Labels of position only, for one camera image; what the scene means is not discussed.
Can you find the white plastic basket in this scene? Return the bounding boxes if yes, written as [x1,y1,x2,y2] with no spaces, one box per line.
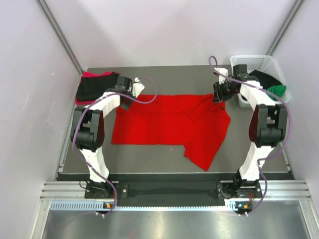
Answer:
[230,54,291,104]

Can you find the black t shirt in basket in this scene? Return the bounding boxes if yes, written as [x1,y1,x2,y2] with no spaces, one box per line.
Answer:
[249,70,282,90]

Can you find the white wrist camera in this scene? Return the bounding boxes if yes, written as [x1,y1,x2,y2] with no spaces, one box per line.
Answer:
[132,77,145,98]
[213,67,228,85]

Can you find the aluminium corner post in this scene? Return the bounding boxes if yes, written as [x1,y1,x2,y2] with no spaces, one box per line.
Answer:
[266,0,306,56]
[35,0,83,75]

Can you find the folded pink t shirt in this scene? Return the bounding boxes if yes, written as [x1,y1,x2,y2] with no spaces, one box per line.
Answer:
[74,71,112,105]

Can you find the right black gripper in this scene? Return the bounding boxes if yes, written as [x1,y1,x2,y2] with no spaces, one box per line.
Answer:
[211,80,237,104]

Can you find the aluminium frame rail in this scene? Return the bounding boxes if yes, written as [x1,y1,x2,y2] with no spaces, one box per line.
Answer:
[40,180,312,201]

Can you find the green t shirt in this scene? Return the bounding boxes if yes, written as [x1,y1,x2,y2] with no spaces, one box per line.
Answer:
[267,85,286,98]

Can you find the left aluminium corner post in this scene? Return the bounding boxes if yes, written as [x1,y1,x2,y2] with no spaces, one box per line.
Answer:
[35,0,83,75]

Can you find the folded black t shirt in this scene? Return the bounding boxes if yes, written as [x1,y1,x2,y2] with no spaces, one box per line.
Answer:
[75,72,119,100]

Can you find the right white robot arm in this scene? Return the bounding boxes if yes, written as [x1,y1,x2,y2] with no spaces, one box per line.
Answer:
[213,65,288,199]

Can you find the grey slotted cable duct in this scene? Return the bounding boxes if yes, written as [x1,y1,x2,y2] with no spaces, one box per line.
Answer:
[50,201,248,212]

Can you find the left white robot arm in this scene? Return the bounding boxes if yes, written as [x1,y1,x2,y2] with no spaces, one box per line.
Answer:
[70,73,145,198]

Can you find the right aluminium corner post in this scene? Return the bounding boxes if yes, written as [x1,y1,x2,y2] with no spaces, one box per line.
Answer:
[266,0,306,56]

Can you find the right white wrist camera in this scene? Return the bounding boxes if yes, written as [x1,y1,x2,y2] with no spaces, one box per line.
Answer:
[213,67,228,85]

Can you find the red t shirt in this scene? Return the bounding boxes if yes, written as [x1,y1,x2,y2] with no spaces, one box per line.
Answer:
[111,94,231,171]

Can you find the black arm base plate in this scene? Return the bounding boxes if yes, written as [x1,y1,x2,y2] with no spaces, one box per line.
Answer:
[84,181,264,200]

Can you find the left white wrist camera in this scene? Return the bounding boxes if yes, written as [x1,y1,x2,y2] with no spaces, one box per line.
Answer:
[132,77,145,98]

